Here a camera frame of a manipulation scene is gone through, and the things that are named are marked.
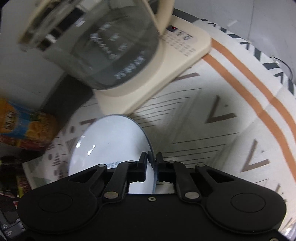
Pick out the glass electric kettle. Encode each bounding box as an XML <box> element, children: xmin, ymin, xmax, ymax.
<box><xmin>18</xmin><ymin>1</ymin><xmax>174</xmax><ymax>90</ymax></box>

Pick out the cream kettle base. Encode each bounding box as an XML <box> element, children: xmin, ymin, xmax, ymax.
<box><xmin>94</xmin><ymin>16</ymin><xmax>211</xmax><ymax>115</ymax></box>

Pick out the white Sweet Bakery plate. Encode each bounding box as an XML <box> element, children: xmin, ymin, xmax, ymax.
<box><xmin>68</xmin><ymin>115</ymin><xmax>156</xmax><ymax>194</ymax></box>

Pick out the orange juice bottle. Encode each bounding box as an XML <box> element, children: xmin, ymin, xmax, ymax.
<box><xmin>1</xmin><ymin>98</ymin><xmax>58</xmax><ymax>144</ymax></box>

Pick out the patterned fringed tablecloth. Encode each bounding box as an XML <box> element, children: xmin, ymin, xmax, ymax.
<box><xmin>19</xmin><ymin>20</ymin><xmax>295</xmax><ymax>240</ymax></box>

